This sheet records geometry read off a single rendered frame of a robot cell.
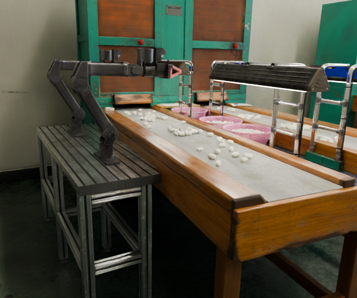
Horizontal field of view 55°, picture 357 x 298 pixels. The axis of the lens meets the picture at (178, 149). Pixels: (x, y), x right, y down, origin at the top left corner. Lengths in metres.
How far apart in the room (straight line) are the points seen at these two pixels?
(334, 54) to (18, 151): 3.60
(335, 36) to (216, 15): 1.97
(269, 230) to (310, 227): 0.16
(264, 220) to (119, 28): 1.95
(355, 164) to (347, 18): 3.06
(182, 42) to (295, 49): 2.36
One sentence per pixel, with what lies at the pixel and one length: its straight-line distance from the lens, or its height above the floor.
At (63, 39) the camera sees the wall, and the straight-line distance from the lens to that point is 3.36.
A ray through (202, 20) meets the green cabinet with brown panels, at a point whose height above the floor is 1.42.
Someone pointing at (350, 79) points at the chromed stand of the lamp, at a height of 1.06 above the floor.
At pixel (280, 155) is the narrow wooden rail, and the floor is 0.76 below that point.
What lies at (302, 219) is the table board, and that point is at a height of 0.67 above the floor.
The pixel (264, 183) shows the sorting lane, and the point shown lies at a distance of 1.15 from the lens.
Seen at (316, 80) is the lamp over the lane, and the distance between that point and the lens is 1.11.
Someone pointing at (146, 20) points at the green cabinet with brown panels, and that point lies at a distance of 2.69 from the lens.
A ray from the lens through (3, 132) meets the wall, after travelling 3.37.
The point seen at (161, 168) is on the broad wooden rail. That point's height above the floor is 0.69.
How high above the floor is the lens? 1.13
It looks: 15 degrees down
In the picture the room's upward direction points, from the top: 1 degrees clockwise
